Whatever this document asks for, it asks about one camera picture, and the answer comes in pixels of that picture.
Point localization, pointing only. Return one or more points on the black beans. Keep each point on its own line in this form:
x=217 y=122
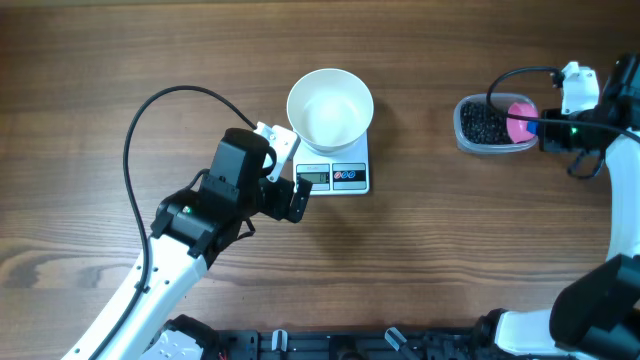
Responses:
x=481 y=125

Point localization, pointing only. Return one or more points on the white bowl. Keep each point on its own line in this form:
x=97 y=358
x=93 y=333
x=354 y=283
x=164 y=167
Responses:
x=330 y=109

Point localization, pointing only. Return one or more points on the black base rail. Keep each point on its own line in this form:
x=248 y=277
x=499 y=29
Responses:
x=345 y=345

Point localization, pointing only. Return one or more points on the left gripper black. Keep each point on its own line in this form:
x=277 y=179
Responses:
x=282 y=198

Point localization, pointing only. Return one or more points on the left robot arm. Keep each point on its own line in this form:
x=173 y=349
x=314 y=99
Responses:
x=190 y=230

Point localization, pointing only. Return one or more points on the white digital kitchen scale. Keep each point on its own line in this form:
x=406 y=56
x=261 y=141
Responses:
x=342 y=172

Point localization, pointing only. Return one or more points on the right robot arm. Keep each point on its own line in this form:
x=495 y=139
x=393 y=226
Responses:
x=597 y=316

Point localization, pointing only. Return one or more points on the pink scoop with blue handle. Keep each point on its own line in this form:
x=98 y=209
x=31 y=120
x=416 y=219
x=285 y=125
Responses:
x=520 y=131

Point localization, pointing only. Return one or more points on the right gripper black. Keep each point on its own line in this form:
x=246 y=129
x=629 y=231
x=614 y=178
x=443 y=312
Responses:
x=545 y=130

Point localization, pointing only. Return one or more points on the clear plastic container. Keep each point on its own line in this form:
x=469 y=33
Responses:
x=466 y=146

